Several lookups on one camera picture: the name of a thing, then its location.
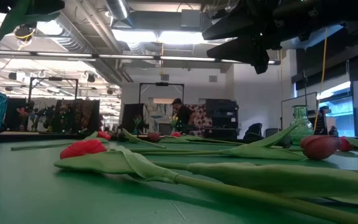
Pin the tulips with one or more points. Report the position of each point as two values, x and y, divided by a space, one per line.
11 18
286 142

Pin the ribbed silver air duct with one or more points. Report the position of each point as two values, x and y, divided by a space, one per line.
73 37

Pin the long ceiling light bar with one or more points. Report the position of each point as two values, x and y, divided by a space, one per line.
126 57

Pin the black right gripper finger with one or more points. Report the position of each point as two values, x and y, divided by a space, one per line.
235 28
244 49

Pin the person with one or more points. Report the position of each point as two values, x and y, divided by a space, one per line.
64 113
183 116

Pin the black office chair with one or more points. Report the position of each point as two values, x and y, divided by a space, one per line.
253 130

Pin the black mesh stand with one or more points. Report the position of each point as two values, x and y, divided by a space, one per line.
321 124

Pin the black ceiling spotlight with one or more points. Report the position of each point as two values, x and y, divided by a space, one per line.
110 91
91 78

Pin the red patterned backdrop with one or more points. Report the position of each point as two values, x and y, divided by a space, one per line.
202 118

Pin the whiteboard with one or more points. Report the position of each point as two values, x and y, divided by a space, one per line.
287 109

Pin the black metal gantry frame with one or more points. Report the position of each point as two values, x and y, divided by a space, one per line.
162 84
54 78

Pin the round silver air duct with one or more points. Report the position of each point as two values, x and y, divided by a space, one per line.
117 7

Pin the black upright panel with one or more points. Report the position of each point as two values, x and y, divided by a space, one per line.
132 116

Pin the black cabinet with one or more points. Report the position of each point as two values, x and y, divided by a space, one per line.
221 115

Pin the grey wall vent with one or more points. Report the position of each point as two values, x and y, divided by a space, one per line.
213 78
165 77

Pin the grey rectangular ceiling duct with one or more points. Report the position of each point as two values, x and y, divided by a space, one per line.
154 20

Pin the green table mat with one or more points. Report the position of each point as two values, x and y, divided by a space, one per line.
26 186

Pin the grey bin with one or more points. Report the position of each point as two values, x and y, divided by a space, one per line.
272 132

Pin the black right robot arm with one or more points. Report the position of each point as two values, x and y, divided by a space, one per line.
346 12

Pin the green glass vase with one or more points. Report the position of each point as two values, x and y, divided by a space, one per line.
301 124

